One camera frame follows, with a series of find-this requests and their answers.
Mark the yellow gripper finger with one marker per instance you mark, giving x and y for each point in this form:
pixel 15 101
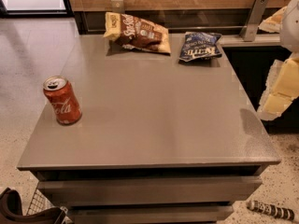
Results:
pixel 272 106
pixel 287 82

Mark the blue chip bag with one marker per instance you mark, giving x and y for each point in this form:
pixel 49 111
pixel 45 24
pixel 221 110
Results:
pixel 200 45

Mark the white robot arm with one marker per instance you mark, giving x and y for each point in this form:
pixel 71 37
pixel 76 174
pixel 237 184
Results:
pixel 289 39

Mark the snack bag on shelf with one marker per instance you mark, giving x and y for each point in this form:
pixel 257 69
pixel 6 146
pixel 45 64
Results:
pixel 273 23

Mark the brown chip bag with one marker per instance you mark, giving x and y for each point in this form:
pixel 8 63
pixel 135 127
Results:
pixel 132 32

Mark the red coke can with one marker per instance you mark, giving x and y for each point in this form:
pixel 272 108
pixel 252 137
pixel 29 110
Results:
pixel 62 98

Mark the black white patterned tube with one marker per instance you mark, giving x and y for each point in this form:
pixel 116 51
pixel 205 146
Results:
pixel 272 210

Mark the dark brown chair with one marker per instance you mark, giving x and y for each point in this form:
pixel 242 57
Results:
pixel 11 211

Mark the right metal bracket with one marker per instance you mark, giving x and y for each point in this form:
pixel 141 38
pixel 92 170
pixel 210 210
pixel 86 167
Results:
pixel 249 30

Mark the metal bracket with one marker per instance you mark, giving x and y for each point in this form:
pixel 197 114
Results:
pixel 117 6
pixel 249 30

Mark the left metal bracket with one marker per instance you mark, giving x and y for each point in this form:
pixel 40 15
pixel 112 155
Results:
pixel 117 6

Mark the white wire basket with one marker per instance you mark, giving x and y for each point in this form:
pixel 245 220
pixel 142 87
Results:
pixel 38 203

